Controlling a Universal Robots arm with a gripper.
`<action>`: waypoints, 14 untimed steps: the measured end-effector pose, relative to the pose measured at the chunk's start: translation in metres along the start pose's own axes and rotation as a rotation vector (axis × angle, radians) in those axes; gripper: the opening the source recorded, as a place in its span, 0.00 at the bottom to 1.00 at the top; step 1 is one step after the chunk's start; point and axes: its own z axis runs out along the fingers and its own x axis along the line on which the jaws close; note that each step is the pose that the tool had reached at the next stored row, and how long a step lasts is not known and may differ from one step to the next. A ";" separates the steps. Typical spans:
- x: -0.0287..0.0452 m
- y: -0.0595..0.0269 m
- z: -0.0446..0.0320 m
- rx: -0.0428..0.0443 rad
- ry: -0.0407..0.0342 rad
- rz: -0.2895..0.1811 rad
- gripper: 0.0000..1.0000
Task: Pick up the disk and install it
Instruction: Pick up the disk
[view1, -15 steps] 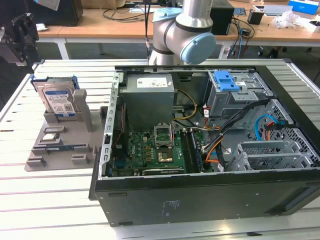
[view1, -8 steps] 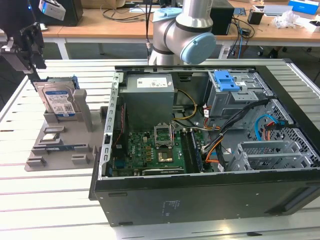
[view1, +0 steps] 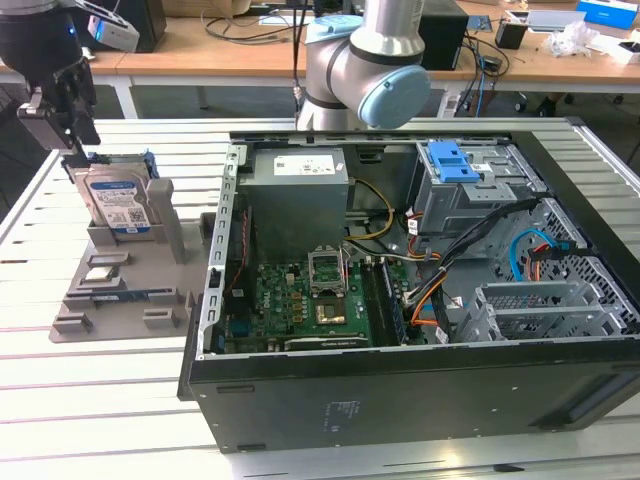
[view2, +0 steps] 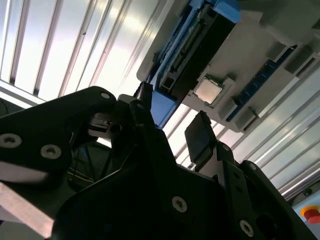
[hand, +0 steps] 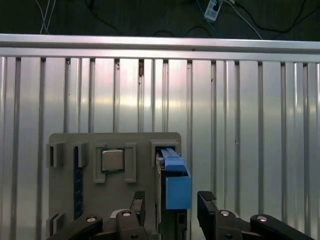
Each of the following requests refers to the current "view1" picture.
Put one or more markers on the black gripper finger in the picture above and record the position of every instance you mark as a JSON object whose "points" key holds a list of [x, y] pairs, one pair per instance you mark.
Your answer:
{"points": [[47, 130], [77, 110]]}

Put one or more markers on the hard disk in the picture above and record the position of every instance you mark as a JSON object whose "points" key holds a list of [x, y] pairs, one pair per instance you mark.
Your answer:
{"points": [[117, 200]]}

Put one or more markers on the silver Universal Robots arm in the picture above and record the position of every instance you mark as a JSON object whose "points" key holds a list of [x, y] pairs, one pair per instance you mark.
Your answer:
{"points": [[340, 65]]}

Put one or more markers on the silver perforated disk bay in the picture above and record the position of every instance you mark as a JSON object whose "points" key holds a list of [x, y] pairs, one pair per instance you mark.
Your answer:
{"points": [[550, 310]]}

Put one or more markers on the silver CPU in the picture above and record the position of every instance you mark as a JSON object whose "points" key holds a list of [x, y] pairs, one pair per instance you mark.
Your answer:
{"points": [[98, 274]]}

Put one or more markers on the grey parts rack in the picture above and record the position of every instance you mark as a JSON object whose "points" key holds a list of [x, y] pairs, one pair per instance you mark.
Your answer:
{"points": [[140, 260]]}

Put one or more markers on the blue RAM stick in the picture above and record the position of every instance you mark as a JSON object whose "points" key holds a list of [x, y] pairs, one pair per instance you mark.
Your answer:
{"points": [[120, 296]]}

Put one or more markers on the grey power supply unit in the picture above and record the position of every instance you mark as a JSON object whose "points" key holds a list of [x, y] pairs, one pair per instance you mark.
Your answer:
{"points": [[295, 200]]}

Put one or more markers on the green motherboard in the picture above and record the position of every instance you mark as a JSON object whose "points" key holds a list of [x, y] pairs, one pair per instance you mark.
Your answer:
{"points": [[295, 300]]}

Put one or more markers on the CPU socket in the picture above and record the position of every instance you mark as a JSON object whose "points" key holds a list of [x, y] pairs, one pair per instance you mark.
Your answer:
{"points": [[330, 312]]}

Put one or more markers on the black graphics card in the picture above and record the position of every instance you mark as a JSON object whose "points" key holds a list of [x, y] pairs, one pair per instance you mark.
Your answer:
{"points": [[325, 342]]}

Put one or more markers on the black RAM slot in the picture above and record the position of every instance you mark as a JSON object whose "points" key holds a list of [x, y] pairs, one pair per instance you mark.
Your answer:
{"points": [[372, 300]]}

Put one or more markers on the black upright box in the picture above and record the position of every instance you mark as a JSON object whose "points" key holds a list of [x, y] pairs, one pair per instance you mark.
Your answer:
{"points": [[447, 42]]}

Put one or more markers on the blue plastic drive latch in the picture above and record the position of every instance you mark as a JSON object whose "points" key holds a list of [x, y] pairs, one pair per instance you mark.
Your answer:
{"points": [[452, 162]]}

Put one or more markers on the silver drive cage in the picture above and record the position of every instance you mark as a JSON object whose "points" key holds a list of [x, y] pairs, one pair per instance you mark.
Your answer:
{"points": [[475, 205]]}

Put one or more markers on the black open PC case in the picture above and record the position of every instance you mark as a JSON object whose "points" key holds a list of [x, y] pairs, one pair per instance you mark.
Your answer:
{"points": [[380, 395]]}

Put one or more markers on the small black box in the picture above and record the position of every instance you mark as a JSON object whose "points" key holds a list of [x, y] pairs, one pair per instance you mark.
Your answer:
{"points": [[510, 36]]}

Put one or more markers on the crumpled white plastic bag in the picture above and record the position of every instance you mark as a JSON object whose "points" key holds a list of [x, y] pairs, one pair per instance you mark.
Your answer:
{"points": [[572, 40]]}

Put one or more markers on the blue cardboard box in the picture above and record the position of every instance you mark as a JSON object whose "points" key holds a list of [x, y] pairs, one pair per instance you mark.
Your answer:
{"points": [[610, 10]]}

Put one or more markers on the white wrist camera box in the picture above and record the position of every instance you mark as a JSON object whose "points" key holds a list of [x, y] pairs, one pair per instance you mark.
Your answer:
{"points": [[115, 32]]}

